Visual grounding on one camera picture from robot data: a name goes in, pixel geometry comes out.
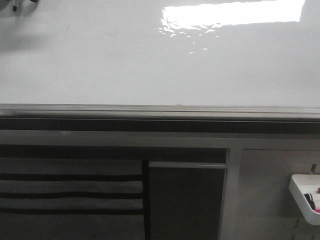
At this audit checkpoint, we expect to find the white plastic tray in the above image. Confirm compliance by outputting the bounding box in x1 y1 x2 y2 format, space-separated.
289 174 320 226

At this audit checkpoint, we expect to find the white whiteboard marker black tip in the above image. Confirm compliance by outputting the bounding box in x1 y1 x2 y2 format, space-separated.
12 0 39 12

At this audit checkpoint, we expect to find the black marker in tray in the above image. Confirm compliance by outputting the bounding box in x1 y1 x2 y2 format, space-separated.
304 193 316 210

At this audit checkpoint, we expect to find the white whiteboard with aluminium frame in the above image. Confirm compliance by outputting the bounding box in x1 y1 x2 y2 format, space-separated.
0 0 320 122

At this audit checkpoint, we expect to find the dark grey cabinet panel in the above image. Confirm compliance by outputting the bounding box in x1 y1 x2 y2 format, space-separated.
149 161 227 240

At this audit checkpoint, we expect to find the grey striped fabric panel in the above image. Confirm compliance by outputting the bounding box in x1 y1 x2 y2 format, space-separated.
0 158 149 240

